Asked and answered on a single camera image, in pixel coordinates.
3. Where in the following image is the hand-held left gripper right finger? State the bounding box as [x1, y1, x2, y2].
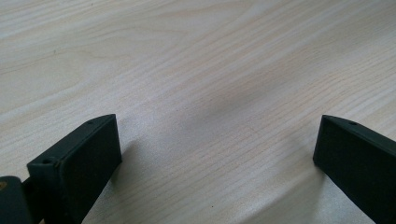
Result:
[312, 114, 396, 224]

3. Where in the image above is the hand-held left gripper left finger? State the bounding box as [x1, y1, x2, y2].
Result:
[26, 113, 123, 224]

